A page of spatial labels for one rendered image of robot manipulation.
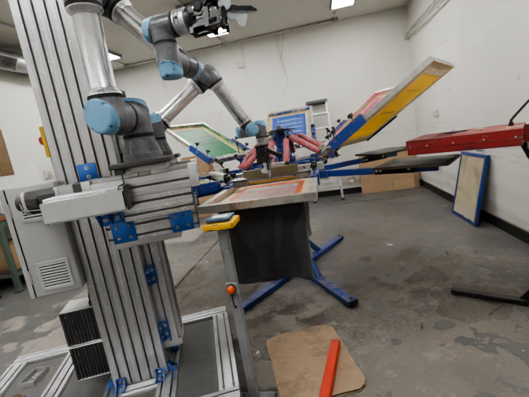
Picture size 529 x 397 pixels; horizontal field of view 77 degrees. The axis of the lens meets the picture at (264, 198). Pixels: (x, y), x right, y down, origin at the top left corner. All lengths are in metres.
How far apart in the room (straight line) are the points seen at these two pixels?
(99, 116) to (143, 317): 0.94
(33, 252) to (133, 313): 0.49
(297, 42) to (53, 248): 5.48
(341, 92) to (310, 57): 0.81
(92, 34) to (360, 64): 5.41
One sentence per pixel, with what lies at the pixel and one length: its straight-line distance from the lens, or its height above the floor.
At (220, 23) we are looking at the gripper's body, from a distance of 1.10.
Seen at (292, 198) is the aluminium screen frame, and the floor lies 0.97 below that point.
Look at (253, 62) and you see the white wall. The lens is 6.44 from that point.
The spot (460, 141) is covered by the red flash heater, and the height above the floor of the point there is 1.07.
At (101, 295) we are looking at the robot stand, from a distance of 1.71.
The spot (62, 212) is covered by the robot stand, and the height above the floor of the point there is 1.13.
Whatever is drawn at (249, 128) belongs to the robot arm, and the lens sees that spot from 1.92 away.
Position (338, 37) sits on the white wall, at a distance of 6.41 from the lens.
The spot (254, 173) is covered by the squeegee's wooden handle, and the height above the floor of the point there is 1.05.
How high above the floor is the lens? 1.27
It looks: 10 degrees down
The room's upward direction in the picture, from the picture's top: 9 degrees counter-clockwise
